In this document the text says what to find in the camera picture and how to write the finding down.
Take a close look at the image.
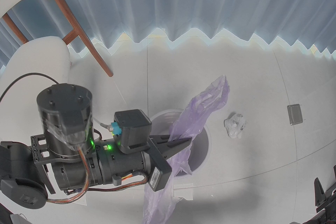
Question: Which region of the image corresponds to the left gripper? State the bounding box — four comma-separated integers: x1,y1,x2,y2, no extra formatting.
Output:
56,134,193,191

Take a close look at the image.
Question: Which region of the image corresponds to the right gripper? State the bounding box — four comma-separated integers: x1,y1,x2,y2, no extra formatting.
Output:
314,165,336,215

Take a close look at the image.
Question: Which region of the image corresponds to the purple plastic bag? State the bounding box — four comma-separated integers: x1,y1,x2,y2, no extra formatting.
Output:
142,75,230,224

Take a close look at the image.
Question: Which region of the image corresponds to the white trash bin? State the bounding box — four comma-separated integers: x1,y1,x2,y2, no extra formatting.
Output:
149,110,212,179

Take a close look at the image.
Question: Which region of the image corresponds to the crumpled white plastic wrapper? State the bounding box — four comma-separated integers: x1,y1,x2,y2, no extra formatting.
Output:
224,113,247,139

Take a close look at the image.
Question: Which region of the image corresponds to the white cushioned wooden chair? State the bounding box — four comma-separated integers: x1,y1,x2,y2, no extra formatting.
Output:
0,0,114,142

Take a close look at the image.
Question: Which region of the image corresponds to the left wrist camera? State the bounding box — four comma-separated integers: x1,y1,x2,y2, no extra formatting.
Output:
101,110,153,154

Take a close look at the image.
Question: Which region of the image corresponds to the black cable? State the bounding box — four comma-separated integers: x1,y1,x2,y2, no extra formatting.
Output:
0,73,60,103

